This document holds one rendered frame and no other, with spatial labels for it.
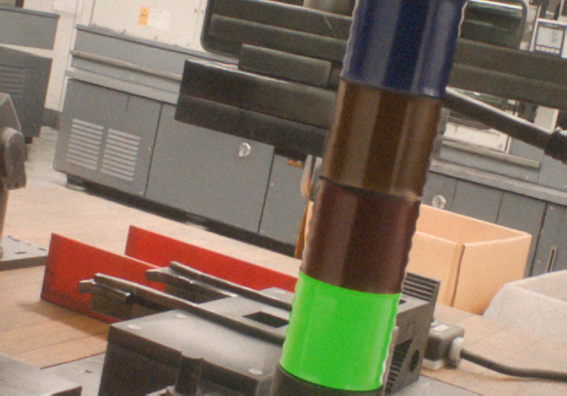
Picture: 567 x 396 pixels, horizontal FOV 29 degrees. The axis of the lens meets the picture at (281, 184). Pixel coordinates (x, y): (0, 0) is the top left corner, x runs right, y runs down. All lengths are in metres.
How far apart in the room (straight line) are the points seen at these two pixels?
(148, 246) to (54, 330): 0.18
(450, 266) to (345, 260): 2.58
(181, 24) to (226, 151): 0.79
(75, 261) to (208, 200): 5.19
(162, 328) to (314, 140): 0.15
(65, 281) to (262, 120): 0.40
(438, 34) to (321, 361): 0.12
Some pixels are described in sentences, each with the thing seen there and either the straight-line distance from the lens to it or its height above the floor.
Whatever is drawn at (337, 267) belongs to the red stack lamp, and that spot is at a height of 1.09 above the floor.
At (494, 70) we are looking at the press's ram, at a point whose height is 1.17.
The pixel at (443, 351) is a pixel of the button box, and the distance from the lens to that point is 1.02.
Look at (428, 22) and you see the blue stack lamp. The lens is 0.38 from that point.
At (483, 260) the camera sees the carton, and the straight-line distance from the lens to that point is 3.08.
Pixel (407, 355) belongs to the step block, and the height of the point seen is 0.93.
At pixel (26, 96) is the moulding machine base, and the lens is 8.06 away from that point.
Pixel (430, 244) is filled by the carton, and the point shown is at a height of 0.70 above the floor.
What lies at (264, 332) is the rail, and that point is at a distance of 0.68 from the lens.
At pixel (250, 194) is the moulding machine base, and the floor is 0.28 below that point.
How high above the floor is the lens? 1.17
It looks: 8 degrees down
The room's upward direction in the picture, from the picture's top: 12 degrees clockwise
